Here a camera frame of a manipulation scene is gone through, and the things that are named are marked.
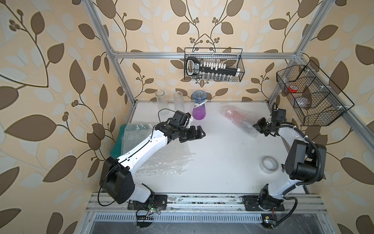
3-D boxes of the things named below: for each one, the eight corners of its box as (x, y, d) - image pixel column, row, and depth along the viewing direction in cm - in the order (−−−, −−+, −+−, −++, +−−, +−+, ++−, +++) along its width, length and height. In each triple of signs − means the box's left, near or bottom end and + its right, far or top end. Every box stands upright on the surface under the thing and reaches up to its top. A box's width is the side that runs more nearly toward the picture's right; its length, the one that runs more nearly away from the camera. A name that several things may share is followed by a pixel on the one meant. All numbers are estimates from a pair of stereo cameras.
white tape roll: (262, 173, 86) (264, 171, 83) (257, 158, 92) (259, 155, 89) (278, 173, 86) (281, 171, 83) (272, 158, 92) (275, 155, 89)
